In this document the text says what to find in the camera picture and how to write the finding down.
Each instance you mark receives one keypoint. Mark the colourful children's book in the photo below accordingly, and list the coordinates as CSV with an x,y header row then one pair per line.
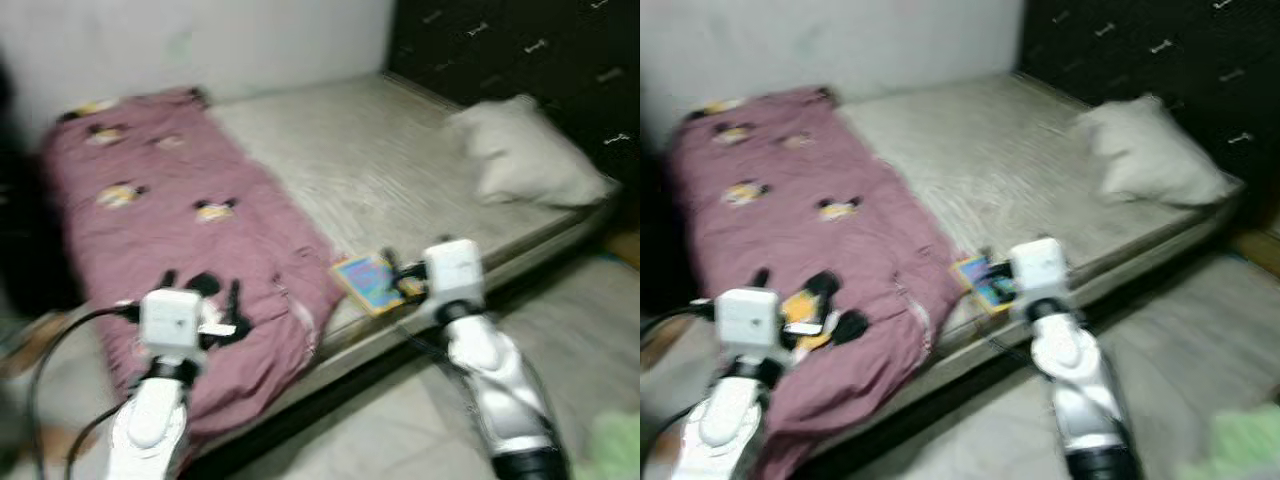
x,y
980,285
365,282

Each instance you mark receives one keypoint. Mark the white pillow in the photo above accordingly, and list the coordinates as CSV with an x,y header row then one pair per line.
x,y
1150,155
525,155

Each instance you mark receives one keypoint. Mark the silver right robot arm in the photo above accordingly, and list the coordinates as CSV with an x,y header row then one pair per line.
x,y
1085,380
500,380

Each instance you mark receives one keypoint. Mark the pink Mickey Mouse blanket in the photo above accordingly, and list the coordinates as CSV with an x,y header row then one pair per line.
x,y
800,230
170,240

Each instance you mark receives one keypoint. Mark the grey quilted mattress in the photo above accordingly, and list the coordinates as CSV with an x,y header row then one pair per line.
x,y
380,160
1000,160

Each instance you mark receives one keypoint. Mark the dark bed base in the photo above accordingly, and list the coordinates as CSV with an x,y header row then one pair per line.
x,y
960,382
350,385

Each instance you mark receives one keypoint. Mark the brown rug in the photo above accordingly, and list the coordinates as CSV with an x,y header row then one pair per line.
x,y
625,248
1260,250

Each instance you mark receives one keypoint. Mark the light green cloth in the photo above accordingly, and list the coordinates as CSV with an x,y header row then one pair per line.
x,y
615,445
1235,445

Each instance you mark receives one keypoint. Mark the dark tufted headboard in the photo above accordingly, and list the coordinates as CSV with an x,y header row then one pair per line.
x,y
1150,60
520,60

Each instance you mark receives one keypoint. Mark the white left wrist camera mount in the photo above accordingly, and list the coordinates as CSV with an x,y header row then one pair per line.
x,y
170,320
748,320

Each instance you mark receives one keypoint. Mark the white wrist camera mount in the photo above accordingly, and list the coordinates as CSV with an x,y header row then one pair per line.
x,y
1040,270
748,320
453,272
170,320

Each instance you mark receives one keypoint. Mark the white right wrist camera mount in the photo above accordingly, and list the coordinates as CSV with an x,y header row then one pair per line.
x,y
453,272
1040,270

